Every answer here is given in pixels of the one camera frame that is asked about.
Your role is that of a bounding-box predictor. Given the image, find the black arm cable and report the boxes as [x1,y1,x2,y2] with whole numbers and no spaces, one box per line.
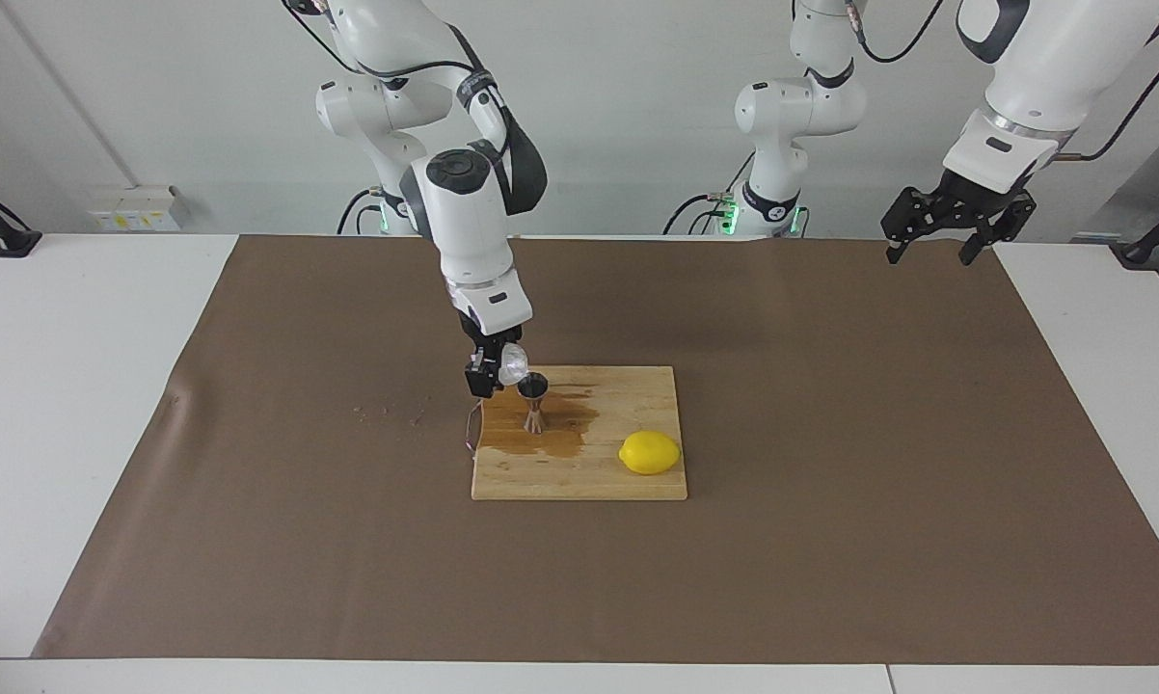
[845,0,1159,163]
[285,0,494,97]

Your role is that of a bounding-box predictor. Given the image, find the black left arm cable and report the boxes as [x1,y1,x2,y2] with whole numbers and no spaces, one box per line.
[845,0,1159,163]

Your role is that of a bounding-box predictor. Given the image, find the black base cable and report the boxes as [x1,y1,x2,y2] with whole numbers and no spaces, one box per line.
[337,188,388,235]
[663,173,754,235]

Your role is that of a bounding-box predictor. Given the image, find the brown table mat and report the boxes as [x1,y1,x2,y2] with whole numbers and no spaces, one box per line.
[32,234,1159,666]

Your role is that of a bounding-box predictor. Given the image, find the yellow lemon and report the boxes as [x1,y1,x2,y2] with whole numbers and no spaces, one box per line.
[618,430,683,476]

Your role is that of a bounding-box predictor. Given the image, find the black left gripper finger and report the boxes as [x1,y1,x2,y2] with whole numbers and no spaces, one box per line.
[880,190,918,264]
[958,217,1003,267]

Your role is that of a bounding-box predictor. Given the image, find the steel double jigger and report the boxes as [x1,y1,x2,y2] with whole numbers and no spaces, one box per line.
[516,372,550,436]

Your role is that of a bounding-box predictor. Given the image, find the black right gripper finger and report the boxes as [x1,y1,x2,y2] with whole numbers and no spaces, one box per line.
[465,352,501,400]

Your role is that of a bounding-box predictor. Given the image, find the wooden cutting board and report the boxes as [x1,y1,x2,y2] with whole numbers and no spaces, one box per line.
[466,365,688,502]

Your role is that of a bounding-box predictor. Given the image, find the small brown crumbs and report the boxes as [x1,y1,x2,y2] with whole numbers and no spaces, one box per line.
[353,400,428,427]

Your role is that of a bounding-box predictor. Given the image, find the white wall socket box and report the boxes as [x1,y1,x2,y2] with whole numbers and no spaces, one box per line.
[91,186,190,232]

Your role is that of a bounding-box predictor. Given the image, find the black clamp stand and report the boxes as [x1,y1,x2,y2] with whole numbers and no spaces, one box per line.
[0,178,42,258]
[1115,191,1159,269]

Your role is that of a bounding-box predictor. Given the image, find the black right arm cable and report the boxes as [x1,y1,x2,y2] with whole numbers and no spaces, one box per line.
[285,0,494,97]

